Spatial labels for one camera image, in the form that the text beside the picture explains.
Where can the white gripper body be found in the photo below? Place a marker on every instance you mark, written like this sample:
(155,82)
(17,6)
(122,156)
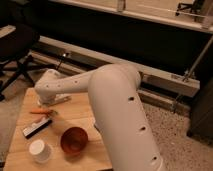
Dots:
(46,99)

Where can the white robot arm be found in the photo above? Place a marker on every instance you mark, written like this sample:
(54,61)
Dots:
(118,111)

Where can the white bottle lying down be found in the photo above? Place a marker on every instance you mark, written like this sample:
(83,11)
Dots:
(58,99)

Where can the black and white eraser block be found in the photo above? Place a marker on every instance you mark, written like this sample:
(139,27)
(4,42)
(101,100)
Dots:
(36,126)

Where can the wooden table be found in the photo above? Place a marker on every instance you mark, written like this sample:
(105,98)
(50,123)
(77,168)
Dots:
(73,113)

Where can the red bowl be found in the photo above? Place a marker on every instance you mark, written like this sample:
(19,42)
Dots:
(73,141)

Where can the white plastic cup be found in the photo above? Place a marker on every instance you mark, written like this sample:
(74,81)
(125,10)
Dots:
(40,151)

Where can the black office chair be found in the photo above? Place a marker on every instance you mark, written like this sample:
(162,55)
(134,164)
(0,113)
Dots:
(14,55)

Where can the metal rail beam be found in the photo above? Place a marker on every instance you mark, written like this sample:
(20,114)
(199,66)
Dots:
(152,76)

